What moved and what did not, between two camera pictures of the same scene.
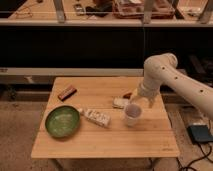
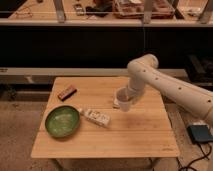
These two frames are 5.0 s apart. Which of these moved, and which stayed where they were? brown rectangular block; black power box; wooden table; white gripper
Moved: white gripper
Stayed: wooden table; brown rectangular block; black power box
